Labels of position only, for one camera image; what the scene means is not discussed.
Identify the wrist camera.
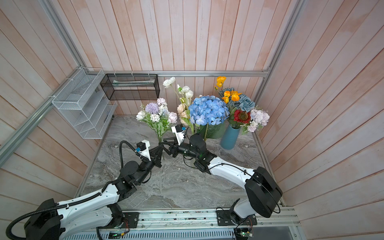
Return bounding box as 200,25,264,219
136,140,151,162
171,124,187,146

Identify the small lilac flower spray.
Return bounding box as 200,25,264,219
136,98,178,143

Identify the cream peach carnation bunch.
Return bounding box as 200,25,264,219
177,104,189,127

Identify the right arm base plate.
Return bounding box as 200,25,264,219
216,208,258,227

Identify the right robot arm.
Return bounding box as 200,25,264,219
159,133,283,225

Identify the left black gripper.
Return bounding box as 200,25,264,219
135,144,164,185

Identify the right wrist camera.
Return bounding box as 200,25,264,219
171,124,187,146

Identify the blue hydrangea flower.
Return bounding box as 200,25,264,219
188,96,230,140

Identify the black corrugated cable hose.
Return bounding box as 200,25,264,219
5,140,139,240

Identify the white wire mesh shelf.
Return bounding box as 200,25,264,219
52,68,118,140

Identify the teal ceramic vase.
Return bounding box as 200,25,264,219
221,125,240,150

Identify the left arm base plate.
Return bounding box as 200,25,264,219
96,211,140,230

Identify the lilac white flower bunch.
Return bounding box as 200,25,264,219
243,109,270,134

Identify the white poppy flower stem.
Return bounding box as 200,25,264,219
163,77,196,134

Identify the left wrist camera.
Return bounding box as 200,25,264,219
136,140,151,162

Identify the red gerbera flower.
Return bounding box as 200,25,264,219
234,110,251,124

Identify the black mesh basket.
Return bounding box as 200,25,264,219
100,73,160,101

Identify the yellow flower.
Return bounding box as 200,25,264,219
214,76,242,104

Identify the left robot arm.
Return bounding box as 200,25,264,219
24,146,163,240

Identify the dusty blue rose bunch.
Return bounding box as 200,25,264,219
225,93,256,113

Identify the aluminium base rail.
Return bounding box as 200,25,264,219
65,208,306,240

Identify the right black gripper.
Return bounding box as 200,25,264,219
160,137,201,161

